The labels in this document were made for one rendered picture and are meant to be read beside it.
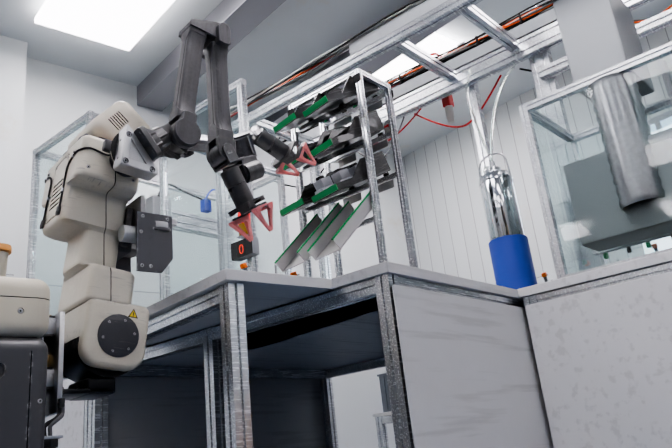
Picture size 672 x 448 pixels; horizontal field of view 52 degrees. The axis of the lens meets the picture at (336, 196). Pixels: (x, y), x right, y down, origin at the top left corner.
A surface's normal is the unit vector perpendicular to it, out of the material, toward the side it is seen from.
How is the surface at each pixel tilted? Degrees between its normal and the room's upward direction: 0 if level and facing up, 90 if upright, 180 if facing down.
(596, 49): 90
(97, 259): 90
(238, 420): 90
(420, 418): 90
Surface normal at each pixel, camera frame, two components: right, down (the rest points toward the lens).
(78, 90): 0.64, -0.33
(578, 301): -0.66, -0.20
